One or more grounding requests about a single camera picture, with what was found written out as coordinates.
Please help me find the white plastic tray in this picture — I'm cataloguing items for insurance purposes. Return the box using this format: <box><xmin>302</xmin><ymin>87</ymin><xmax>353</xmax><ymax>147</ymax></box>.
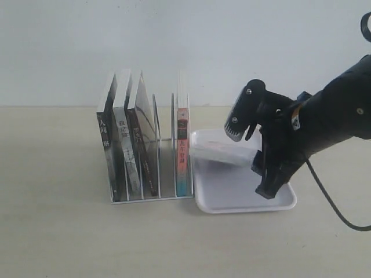
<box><xmin>190</xmin><ymin>129</ymin><xmax>297</xmax><ymax>214</ymax></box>

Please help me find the black cable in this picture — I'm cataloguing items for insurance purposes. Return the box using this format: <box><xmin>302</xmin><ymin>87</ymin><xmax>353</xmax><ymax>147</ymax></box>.
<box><xmin>304</xmin><ymin>11</ymin><xmax>371</xmax><ymax>232</ymax></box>

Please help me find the dark blue book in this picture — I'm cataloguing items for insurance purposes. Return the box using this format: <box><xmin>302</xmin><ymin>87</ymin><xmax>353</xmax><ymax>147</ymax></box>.
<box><xmin>190</xmin><ymin>141</ymin><xmax>257</xmax><ymax>166</ymax></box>

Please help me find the clear acrylic book rack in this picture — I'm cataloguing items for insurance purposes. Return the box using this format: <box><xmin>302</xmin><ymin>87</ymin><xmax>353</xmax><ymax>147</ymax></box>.
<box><xmin>123</xmin><ymin>94</ymin><xmax>194</xmax><ymax>203</ymax></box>

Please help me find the grey white book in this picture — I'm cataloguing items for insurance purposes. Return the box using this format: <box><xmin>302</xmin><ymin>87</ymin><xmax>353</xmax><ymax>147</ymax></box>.
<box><xmin>113</xmin><ymin>69</ymin><xmax>141</xmax><ymax>195</ymax></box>

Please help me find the pink teal book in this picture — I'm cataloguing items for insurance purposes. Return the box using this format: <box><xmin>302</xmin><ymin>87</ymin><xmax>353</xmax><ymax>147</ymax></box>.
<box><xmin>176</xmin><ymin>69</ymin><xmax>193</xmax><ymax>197</ymax></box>

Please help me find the dark brown book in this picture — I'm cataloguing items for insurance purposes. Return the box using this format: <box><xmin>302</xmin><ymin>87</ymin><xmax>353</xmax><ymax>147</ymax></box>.
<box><xmin>126</xmin><ymin>73</ymin><xmax>159</xmax><ymax>197</ymax></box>

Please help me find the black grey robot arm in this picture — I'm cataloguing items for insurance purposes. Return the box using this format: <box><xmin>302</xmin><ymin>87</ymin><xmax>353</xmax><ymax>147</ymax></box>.
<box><xmin>224</xmin><ymin>55</ymin><xmax>370</xmax><ymax>199</ymax></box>

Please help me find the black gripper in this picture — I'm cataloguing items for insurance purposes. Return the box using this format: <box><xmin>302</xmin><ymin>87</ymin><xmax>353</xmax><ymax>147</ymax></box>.
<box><xmin>224</xmin><ymin>79</ymin><xmax>312</xmax><ymax>199</ymax></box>

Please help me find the black white leftmost book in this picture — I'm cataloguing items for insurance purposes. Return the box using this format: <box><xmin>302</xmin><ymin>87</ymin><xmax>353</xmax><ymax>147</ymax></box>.
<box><xmin>96</xmin><ymin>71</ymin><xmax>121</xmax><ymax>202</ymax></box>

